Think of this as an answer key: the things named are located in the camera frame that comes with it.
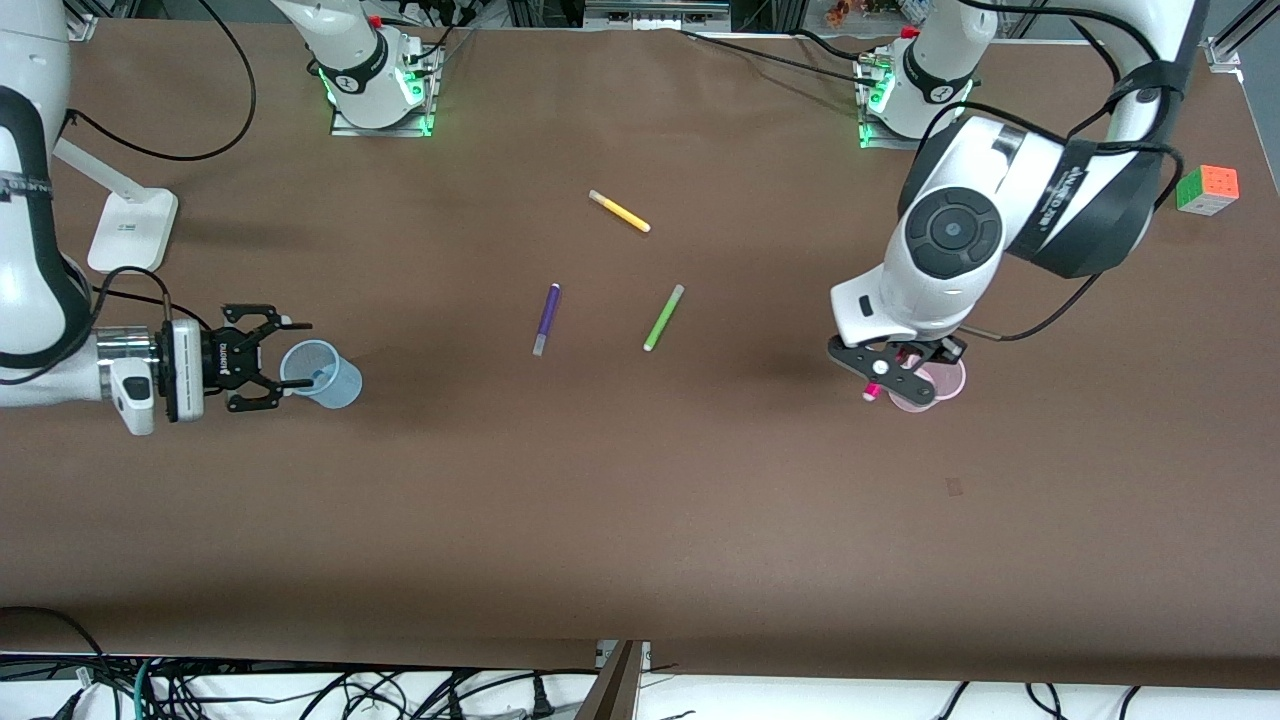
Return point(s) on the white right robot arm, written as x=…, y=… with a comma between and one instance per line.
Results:
x=50, y=385

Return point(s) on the small orange toy figure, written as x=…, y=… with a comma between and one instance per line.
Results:
x=838, y=12

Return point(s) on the white desk lamp stand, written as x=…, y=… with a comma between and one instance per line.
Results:
x=125, y=235

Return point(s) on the yellow marker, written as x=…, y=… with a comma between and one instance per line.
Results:
x=620, y=211

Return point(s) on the brown table cover sheet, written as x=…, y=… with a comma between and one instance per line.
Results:
x=640, y=500

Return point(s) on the aluminium corner post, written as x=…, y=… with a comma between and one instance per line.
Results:
x=80, y=20
x=1235, y=40

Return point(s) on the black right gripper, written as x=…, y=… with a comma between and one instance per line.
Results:
x=218, y=357

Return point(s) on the black power plug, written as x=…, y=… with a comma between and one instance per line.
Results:
x=543, y=703

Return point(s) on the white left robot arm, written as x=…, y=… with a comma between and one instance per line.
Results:
x=950, y=230

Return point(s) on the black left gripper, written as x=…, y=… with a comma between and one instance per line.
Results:
x=938, y=349

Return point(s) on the green marker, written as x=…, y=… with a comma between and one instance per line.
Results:
x=663, y=318

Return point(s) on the translucent blue cup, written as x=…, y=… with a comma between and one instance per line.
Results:
x=335, y=385

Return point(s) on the purple marker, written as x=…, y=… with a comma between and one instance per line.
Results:
x=546, y=320

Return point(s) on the aluminium frame beam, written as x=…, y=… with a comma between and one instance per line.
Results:
x=655, y=12

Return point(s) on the colourful puzzle cube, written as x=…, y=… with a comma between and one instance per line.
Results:
x=1207, y=190

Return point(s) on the translucent pink cup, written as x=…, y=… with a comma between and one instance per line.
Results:
x=945, y=385

